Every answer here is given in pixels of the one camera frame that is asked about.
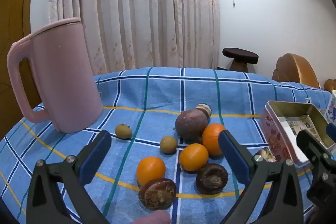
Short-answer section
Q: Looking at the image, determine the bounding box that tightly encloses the wooden door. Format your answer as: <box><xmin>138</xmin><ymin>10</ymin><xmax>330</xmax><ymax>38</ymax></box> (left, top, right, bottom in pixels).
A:
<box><xmin>0</xmin><ymin>0</ymin><xmax>44</xmax><ymax>140</ymax></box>

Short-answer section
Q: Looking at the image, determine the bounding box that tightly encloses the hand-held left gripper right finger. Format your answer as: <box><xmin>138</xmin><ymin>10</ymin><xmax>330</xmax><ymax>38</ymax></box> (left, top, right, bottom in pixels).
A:
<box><xmin>218</xmin><ymin>130</ymin><xmax>307</xmax><ymax>224</ymax></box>

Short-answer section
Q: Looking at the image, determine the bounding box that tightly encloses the rectangular metal tin box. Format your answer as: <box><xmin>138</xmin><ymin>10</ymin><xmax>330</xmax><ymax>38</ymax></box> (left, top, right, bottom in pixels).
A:
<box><xmin>259</xmin><ymin>101</ymin><xmax>336</xmax><ymax>168</ymax></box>

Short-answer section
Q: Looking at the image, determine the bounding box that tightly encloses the small tan longan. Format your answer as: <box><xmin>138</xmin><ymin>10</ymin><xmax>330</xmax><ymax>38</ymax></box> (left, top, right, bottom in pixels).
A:
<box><xmin>115</xmin><ymin>123</ymin><xmax>132</xmax><ymax>140</ymax></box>
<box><xmin>160</xmin><ymin>135</ymin><xmax>178</xmax><ymax>154</ymax></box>

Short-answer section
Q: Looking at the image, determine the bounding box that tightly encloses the dark round stool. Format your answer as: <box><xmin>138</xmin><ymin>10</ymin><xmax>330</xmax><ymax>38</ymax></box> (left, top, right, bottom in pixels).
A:
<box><xmin>222</xmin><ymin>48</ymin><xmax>259</xmax><ymax>73</ymax></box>

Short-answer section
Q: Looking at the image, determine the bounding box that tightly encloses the white printed packet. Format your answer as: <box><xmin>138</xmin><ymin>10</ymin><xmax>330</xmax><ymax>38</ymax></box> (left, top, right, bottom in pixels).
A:
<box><xmin>324</xmin><ymin>90</ymin><xmax>336</xmax><ymax>125</ymax></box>

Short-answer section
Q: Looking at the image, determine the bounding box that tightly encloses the purple passion fruit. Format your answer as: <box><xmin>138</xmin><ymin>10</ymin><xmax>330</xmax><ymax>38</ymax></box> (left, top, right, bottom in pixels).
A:
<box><xmin>175</xmin><ymin>109</ymin><xmax>208</xmax><ymax>141</ymax></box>

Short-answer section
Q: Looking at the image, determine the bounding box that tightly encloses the pale floral curtain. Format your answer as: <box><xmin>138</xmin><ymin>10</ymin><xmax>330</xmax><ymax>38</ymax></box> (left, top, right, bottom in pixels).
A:
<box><xmin>49</xmin><ymin>0</ymin><xmax>221</xmax><ymax>76</ymax></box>

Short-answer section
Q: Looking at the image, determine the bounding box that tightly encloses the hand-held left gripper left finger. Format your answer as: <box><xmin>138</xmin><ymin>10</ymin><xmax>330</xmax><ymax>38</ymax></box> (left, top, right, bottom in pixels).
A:
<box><xmin>26</xmin><ymin>130</ymin><xmax>112</xmax><ymax>224</ymax></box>

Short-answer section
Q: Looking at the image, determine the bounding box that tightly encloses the orange mandarin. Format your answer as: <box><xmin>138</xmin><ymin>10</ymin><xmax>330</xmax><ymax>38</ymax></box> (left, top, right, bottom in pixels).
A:
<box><xmin>179</xmin><ymin>143</ymin><xmax>209</xmax><ymax>172</ymax></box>
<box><xmin>202</xmin><ymin>123</ymin><xmax>227</xmax><ymax>157</ymax></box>
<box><xmin>136</xmin><ymin>156</ymin><xmax>166</xmax><ymax>186</ymax></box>

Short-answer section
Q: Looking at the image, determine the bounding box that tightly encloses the brown leather armchair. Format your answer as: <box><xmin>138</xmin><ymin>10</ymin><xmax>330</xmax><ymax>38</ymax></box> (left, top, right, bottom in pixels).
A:
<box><xmin>271</xmin><ymin>53</ymin><xmax>321</xmax><ymax>89</ymax></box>

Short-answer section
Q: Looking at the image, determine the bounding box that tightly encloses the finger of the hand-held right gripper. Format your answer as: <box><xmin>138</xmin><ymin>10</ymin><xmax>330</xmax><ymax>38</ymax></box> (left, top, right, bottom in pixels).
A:
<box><xmin>326</xmin><ymin>123</ymin><xmax>336</xmax><ymax>141</ymax></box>
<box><xmin>296</xmin><ymin>130</ymin><xmax>336</xmax><ymax>210</ymax></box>

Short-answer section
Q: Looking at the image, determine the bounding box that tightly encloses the pink rounded object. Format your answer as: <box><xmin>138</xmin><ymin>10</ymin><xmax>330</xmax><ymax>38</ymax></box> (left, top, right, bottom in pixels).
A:
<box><xmin>135</xmin><ymin>210</ymin><xmax>172</xmax><ymax>224</ymax></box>

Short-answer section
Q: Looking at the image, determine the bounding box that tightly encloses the small striped brown shell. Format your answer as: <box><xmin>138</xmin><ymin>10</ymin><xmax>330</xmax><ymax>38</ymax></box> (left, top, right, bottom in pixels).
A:
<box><xmin>195</xmin><ymin>103</ymin><xmax>212</xmax><ymax>118</ymax></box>

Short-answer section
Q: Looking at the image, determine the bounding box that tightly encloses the blue plaid cloth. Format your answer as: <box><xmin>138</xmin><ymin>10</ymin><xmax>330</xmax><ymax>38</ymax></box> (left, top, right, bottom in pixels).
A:
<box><xmin>0</xmin><ymin>67</ymin><xmax>334</xmax><ymax>224</ymax></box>

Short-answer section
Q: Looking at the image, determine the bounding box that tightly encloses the pink mug with handle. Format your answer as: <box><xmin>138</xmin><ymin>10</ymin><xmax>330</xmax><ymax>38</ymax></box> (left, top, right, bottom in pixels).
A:
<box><xmin>7</xmin><ymin>17</ymin><xmax>103</xmax><ymax>133</ymax></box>

